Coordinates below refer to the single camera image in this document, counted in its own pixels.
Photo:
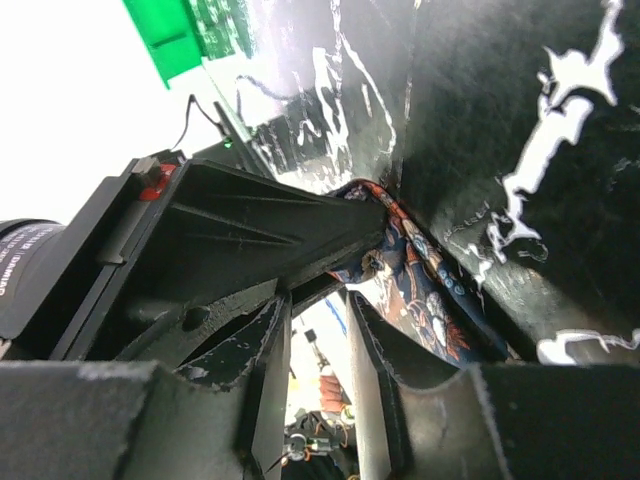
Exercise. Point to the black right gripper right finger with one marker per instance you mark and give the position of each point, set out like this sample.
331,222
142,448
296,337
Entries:
417,417

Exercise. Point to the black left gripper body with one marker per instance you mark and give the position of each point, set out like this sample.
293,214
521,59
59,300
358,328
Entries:
53,275

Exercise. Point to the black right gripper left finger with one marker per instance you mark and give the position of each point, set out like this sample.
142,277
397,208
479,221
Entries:
220,416

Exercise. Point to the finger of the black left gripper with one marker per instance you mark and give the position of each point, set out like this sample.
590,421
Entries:
215,244

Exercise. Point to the navy floral tie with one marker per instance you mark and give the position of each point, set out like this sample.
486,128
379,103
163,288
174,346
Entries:
446,317

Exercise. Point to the green plastic tie bin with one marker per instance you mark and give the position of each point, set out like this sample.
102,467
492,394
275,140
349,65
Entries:
180,34

